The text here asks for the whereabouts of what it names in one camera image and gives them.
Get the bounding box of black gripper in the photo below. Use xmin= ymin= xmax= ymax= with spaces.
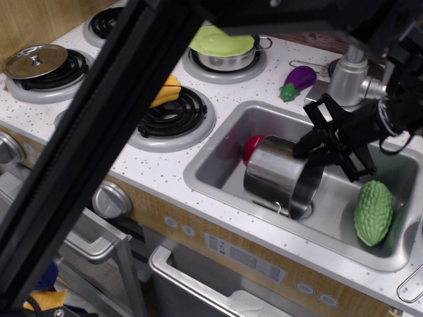
xmin=292 ymin=93 xmax=385 ymax=182

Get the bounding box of stainless steel pot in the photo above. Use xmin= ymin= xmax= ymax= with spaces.
xmin=243 ymin=135 xmax=324 ymax=219

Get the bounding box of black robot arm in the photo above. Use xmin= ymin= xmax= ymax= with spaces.
xmin=293 ymin=1 xmax=422 ymax=181

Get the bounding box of silver sink basin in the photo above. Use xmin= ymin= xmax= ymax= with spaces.
xmin=184 ymin=101 xmax=422 ymax=271

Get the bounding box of steel pot lid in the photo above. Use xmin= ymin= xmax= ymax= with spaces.
xmin=3 ymin=44 xmax=69 ymax=79

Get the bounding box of red toy pepper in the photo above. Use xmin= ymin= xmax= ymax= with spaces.
xmin=242 ymin=135 xmax=265 ymax=166

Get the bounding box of silver faucet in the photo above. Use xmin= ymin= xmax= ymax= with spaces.
xmin=303 ymin=44 xmax=387 ymax=108

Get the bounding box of purple toy eggplant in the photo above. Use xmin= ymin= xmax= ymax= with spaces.
xmin=280 ymin=65 xmax=317 ymax=102

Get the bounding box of green toy bitter gourd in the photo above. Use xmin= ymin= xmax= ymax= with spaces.
xmin=354 ymin=180 xmax=393 ymax=246

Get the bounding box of small steel pan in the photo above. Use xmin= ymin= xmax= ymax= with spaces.
xmin=190 ymin=35 xmax=273 ymax=73

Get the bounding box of front right black burner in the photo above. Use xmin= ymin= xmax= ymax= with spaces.
xmin=128 ymin=87 xmax=216 ymax=153

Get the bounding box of black burner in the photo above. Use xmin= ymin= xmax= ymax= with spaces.
xmin=6 ymin=50 xmax=94 ymax=104
xmin=128 ymin=87 xmax=216 ymax=153
xmin=83 ymin=7 xmax=123 ymax=48

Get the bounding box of green plate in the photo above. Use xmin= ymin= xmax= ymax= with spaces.
xmin=189 ymin=25 xmax=255 ymax=57

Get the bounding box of yellow toy bell pepper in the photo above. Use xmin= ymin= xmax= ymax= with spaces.
xmin=149 ymin=75 xmax=182 ymax=108

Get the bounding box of dishwasher door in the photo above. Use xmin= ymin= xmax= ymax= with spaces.
xmin=149 ymin=246 xmax=316 ymax=316

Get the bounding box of silver oven dial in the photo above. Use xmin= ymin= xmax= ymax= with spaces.
xmin=1 ymin=131 xmax=26 ymax=164
xmin=92 ymin=180 xmax=133 ymax=219

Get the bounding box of back left black burner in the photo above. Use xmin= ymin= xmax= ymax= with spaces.
xmin=83 ymin=7 xmax=123 ymax=48

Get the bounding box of silver stove knob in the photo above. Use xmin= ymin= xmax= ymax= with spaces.
xmin=54 ymin=110 xmax=69 ymax=129

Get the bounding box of blue clamp tool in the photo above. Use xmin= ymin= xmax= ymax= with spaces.
xmin=34 ymin=261 xmax=58 ymax=291

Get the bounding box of yellow cloth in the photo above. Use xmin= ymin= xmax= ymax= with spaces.
xmin=30 ymin=289 xmax=67 ymax=311

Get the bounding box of back right burner ring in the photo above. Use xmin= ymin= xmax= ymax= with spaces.
xmin=181 ymin=49 xmax=268 ymax=85

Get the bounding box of wire rack handle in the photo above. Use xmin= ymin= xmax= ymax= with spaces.
xmin=397 ymin=265 xmax=422 ymax=304

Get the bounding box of black foreground frame bar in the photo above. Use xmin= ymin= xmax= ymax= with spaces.
xmin=0 ymin=0 xmax=397 ymax=311

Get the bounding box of oven door with handle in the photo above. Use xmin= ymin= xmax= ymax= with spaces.
xmin=54 ymin=210 xmax=151 ymax=316

